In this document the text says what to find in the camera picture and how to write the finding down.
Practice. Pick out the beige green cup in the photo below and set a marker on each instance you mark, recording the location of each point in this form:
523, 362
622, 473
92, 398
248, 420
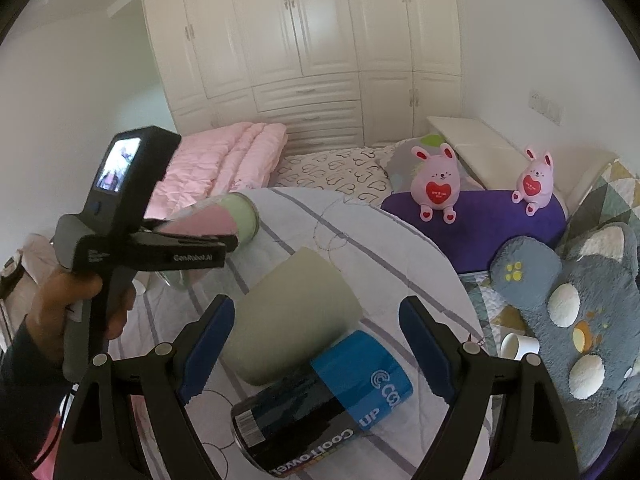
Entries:
292, 315

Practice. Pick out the small white cup on bed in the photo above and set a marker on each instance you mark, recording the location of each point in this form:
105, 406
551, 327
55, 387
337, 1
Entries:
515, 346

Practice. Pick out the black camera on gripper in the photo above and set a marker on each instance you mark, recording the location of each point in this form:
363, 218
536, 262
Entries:
135, 161

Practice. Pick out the right pink bunny plush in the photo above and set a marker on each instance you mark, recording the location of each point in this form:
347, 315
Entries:
535, 184

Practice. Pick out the person's left hand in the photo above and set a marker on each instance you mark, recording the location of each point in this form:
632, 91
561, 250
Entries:
47, 317

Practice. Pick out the pink bunny plush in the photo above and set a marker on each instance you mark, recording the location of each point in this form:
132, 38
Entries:
437, 184
535, 184

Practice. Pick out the blue grey plush toy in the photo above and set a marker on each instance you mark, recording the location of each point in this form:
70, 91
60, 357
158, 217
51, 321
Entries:
583, 308

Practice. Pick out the purple cushion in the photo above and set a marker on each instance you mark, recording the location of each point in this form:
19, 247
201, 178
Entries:
485, 221

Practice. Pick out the white headboard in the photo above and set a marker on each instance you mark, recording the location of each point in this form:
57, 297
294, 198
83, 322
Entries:
496, 163

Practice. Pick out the beige clothes pile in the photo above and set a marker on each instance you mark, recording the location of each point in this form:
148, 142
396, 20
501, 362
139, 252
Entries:
24, 279

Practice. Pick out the wall switch plate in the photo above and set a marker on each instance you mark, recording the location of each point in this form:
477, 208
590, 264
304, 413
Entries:
546, 107

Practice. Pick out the cream white wardrobe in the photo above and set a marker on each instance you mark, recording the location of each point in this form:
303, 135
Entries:
336, 73

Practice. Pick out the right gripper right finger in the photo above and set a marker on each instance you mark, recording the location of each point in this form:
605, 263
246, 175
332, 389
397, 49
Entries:
532, 439

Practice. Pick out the grey embroidered pillow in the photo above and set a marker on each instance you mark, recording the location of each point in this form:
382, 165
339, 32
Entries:
401, 166

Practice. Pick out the person's left forearm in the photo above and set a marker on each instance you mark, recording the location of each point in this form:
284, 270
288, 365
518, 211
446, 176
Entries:
32, 389

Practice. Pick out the heart pattern bed sheet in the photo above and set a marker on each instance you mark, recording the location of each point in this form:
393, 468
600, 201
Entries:
358, 173

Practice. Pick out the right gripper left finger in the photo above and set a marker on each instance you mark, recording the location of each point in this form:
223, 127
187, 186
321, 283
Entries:
100, 439

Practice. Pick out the green pink glass jar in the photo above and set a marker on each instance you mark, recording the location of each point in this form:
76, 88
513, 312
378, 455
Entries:
229, 214

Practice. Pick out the pink folded quilt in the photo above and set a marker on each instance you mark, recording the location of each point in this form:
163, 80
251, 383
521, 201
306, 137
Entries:
216, 162

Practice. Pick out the left pink bunny plush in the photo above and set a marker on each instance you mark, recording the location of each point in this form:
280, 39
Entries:
437, 184

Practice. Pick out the blue black drink can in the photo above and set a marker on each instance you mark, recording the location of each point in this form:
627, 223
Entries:
323, 405

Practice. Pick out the white paper cup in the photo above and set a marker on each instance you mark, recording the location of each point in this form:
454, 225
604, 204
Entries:
141, 282

